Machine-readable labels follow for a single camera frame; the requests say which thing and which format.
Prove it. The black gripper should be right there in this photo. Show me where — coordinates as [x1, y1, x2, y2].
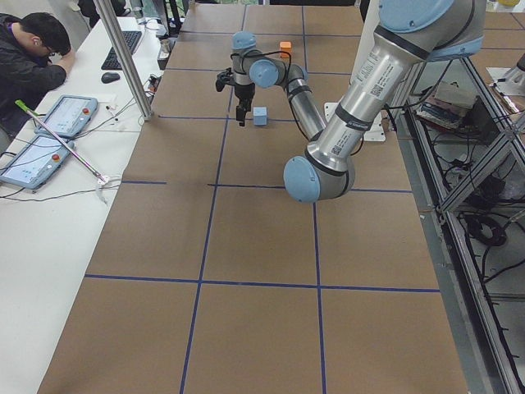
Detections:
[234, 84, 255, 126]

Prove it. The light blue block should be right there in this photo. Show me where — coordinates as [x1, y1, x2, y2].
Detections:
[253, 107, 267, 126]

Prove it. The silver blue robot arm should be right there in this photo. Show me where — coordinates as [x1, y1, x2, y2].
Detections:
[216, 1, 486, 203]

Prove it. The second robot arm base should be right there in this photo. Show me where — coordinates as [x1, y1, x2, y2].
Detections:
[487, 55, 524, 114]

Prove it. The orange block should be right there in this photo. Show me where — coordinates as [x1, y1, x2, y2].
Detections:
[279, 41, 293, 58]

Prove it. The metal cup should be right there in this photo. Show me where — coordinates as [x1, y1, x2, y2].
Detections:
[157, 39, 171, 60]

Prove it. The black keyboard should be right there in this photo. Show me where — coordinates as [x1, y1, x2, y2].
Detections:
[100, 30, 144, 71]

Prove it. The black computer mouse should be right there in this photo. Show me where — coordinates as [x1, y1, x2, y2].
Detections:
[101, 71, 121, 85]

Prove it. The metal rod with green tip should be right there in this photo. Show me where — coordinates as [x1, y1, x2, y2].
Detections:
[15, 99, 110, 186]

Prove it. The upper teach pendant tablet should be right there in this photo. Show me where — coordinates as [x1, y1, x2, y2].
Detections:
[42, 95, 98, 140]

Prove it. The teach pendant tablet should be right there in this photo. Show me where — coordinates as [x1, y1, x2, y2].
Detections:
[1, 135, 71, 190]
[42, 95, 98, 140]

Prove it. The stack of books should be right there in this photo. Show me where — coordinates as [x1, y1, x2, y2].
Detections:
[415, 82, 477, 130]

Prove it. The lower teach pendant tablet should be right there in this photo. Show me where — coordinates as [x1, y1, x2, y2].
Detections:
[1, 135, 71, 190]

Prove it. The person in black jacket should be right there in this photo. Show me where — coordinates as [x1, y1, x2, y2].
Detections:
[1, 12, 75, 139]

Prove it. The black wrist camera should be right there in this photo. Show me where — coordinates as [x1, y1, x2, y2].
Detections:
[215, 67, 235, 92]

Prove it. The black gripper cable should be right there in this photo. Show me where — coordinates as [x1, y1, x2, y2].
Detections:
[229, 48, 293, 83]

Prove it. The aluminium frame post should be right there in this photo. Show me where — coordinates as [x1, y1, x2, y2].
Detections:
[94, 0, 153, 121]

